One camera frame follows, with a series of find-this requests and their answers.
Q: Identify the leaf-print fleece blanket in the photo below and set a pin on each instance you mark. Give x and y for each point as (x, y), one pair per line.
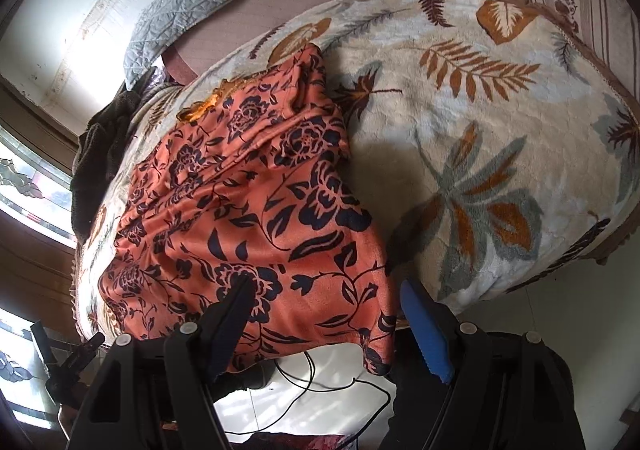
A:
(450, 104)

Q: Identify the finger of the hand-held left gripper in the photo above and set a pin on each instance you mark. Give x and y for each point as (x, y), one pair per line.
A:
(90, 345)
(41, 345)

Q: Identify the pink bed sheet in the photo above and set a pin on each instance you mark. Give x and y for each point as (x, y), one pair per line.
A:
(300, 4)

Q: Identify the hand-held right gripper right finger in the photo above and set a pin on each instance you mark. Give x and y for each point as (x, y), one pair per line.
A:
(425, 330)

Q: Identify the dark brown cloth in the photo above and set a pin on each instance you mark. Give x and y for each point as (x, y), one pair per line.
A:
(95, 154)

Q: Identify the wooden door with patterned glass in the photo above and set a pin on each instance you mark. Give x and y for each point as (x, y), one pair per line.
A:
(30, 190)

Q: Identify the orange floral garment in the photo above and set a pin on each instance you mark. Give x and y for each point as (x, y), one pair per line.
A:
(250, 210)

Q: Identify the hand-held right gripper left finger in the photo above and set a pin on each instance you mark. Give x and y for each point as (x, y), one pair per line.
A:
(235, 315)

